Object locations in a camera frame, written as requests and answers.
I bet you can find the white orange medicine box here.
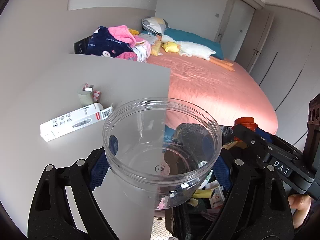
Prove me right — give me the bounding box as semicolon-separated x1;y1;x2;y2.
209;186;225;209

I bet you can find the orange ribbed bottle cap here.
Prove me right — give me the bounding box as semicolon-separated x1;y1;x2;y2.
234;116;258;132

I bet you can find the clear plastic jar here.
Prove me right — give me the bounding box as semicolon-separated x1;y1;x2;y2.
103;98;222;210

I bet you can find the white thermometer box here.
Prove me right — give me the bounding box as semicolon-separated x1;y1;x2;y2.
40;103;113;142

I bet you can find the yellow snack bag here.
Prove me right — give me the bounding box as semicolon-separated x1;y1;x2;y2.
188;189;214;207

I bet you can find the black lined trash bin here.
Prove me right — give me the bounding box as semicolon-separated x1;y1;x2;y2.
163;122;241;240

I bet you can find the person's right hand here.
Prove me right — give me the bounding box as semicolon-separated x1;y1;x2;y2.
287;194;312;229

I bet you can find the pink bed sheet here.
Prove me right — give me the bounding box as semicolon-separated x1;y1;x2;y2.
147;51;278;134

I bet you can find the white goose plush toy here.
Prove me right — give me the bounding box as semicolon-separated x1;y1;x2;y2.
161;35;235;72

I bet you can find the white closet door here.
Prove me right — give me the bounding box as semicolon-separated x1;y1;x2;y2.
215;0;255;61

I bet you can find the yellow duck plush toy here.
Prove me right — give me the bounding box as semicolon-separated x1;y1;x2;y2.
162;42;180;53

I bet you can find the teal pillow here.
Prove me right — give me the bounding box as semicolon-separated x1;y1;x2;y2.
164;28;224;60

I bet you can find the navy cartoon blanket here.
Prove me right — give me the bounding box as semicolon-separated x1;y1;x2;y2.
85;26;133;57

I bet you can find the pink fleece clothing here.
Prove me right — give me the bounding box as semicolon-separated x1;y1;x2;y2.
108;25;151;62

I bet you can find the checkered grey pillow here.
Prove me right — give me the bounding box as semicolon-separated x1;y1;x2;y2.
142;17;169;36

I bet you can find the black wall socket panel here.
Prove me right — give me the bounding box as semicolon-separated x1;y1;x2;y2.
74;35;92;54

